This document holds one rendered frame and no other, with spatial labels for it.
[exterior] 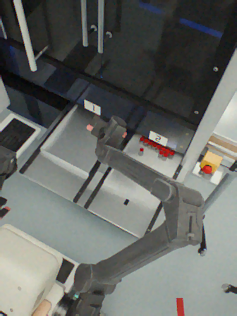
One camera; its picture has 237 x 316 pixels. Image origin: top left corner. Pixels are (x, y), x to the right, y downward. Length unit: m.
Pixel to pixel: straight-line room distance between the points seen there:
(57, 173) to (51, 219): 0.89
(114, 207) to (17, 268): 0.67
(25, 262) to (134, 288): 1.44
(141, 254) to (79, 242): 1.52
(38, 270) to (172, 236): 0.36
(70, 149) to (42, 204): 0.92
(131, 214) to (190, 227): 0.73
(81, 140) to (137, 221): 0.49
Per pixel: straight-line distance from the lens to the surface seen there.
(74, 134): 1.62
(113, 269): 0.90
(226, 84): 1.12
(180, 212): 0.72
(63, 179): 1.51
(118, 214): 1.44
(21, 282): 0.88
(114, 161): 0.99
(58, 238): 2.33
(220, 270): 2.41
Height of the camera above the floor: 2.24
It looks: 61 degrees down
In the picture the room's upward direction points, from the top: 7 degrees clockwise
